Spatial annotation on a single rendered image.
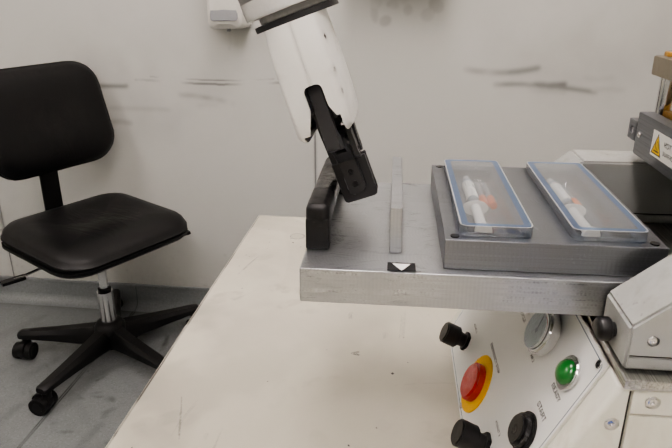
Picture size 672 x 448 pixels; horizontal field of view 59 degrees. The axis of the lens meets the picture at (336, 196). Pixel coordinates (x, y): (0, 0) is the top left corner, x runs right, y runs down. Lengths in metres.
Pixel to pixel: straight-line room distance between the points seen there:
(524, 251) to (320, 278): 0.16
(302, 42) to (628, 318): 0.31
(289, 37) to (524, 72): 1.52
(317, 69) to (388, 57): 1.45
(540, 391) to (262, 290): 0.48
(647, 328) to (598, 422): 0.08
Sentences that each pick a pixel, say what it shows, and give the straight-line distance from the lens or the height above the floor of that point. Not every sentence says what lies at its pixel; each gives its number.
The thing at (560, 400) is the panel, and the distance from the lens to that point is 0.51.
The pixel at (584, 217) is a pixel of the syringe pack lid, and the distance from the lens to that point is 0.51.
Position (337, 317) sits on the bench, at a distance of 0.83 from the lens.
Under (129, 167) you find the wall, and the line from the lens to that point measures 2.23.
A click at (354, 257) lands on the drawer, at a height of 0.97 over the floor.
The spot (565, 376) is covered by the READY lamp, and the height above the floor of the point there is 0.90.
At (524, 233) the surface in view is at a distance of 0.48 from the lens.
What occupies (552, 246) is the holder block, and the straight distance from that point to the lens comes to 0.48.
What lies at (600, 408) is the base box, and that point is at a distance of 0.48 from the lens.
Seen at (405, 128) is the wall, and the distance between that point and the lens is 1.96.
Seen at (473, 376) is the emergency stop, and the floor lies 0.80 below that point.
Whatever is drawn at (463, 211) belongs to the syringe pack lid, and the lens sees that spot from 0.50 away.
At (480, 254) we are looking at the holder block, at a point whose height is 0.98.
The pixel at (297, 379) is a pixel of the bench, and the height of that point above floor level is 0.75.
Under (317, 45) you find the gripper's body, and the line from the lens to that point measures 0.48.
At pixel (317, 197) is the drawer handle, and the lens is 0.50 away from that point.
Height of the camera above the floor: 1.18
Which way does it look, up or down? 20 degrees down
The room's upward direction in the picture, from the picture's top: straight up
